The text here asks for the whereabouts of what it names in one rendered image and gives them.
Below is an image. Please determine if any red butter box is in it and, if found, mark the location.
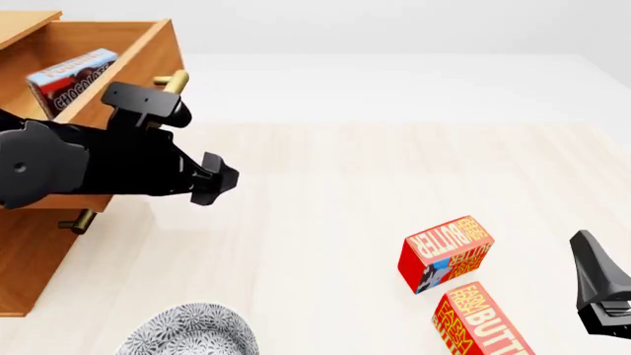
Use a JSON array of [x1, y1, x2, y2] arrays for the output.
[[397, 215, 496, 296], [432, 281, 536, 355]]

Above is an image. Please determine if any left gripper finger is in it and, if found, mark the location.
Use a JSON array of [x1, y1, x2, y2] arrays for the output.
[[200, 151, 241, 192], [189, 179, 224, 206]]

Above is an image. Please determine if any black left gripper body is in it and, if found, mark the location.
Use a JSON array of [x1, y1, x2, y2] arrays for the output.
[[88, 124, 207, 198]]

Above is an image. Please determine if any chocolate pudding box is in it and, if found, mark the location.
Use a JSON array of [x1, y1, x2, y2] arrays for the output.
[[27, 47, 119, 120]]

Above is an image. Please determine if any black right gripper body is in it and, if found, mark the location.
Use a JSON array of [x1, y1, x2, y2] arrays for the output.
[[576, 280, 631, 339]]

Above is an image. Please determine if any wooden drawer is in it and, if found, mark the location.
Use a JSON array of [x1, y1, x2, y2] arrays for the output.
[[0, 18, 186, 214]]

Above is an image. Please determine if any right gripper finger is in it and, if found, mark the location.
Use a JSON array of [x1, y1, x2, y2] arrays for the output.
[[569, 229, 631, 309]]

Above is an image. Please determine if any brass drawer handle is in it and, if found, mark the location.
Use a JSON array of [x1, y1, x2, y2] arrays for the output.
[[57, 208, 98, 236], [153, 69, 190, 95]]

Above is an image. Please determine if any wooden cabinet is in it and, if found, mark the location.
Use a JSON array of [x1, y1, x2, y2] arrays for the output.
[[0, 10, 115, 319]]

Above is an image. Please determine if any grey patterned bowl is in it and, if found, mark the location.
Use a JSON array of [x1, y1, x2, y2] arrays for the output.
[[115, 302, 261, 355]]

